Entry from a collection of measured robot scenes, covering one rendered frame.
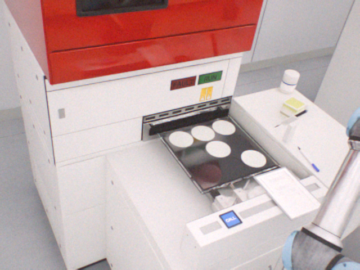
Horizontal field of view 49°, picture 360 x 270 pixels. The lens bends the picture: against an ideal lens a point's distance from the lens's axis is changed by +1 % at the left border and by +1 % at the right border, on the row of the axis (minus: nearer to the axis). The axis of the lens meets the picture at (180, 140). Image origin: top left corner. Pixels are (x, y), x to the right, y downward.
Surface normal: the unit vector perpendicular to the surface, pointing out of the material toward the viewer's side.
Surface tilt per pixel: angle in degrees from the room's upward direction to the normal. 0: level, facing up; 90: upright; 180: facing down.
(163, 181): 0
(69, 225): 90
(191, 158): 0
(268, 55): 90
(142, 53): 90
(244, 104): 0
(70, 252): 90
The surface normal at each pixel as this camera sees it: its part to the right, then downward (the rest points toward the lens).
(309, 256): -0.47, -0.40
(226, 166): 0.11, -0.76
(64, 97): 0.48, 0.60
